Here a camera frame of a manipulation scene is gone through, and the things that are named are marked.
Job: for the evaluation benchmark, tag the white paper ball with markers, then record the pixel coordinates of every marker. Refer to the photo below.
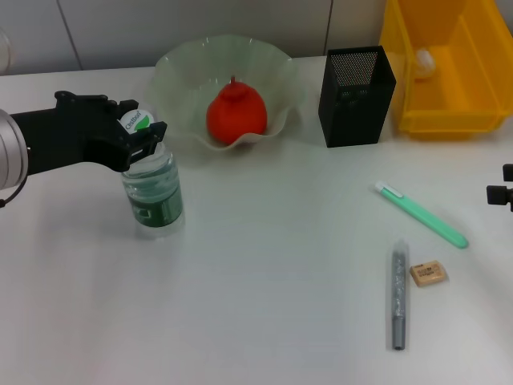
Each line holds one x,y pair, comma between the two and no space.
425,62

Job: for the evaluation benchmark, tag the clear water bottle green label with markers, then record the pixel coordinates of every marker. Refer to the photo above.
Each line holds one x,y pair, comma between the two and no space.
156,192

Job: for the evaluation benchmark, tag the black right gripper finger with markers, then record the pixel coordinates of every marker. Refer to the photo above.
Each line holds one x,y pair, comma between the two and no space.
499,195
508,171

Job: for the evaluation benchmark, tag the grey marker pen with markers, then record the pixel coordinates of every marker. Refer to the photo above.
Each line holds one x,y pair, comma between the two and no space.
398,301

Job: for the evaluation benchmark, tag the beige eraser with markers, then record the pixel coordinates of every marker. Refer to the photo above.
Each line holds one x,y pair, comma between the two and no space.
429,273

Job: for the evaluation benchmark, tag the black mesh pen holder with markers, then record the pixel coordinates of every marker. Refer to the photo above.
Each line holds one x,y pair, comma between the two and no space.
352,116

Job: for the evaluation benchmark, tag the mint green pen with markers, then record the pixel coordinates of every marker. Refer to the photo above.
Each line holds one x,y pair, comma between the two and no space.
421,216

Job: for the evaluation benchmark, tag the translucent green wavy fruit plate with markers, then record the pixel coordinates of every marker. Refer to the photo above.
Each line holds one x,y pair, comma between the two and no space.
272,80

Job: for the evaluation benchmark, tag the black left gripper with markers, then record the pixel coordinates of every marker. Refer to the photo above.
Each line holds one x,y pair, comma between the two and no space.
68,132

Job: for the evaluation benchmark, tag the yellow plastic storage bin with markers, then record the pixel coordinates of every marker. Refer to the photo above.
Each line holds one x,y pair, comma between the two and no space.
449,104

